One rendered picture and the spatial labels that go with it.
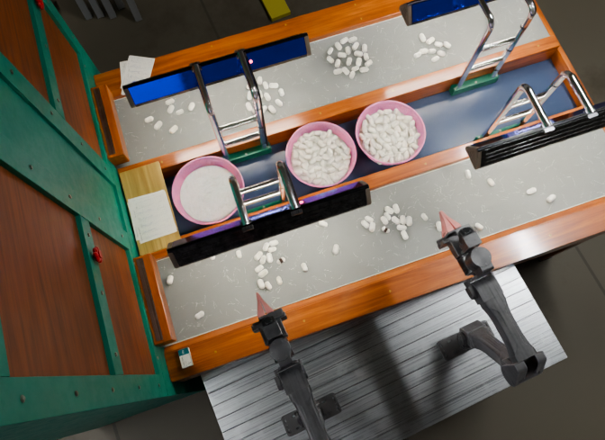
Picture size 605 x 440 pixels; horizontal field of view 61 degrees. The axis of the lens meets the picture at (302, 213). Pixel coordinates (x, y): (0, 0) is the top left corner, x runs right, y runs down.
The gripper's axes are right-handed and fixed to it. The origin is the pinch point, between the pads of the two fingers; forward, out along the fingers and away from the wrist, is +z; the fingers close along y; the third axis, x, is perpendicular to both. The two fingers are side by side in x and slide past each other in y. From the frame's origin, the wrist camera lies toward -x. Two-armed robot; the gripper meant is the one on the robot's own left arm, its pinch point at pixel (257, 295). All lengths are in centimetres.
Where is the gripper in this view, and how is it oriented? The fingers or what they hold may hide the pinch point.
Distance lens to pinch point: 151.1
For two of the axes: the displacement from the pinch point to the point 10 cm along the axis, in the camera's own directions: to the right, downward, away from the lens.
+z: -4.1, -8.6, 3.1
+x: 0.2, 3.3, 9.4
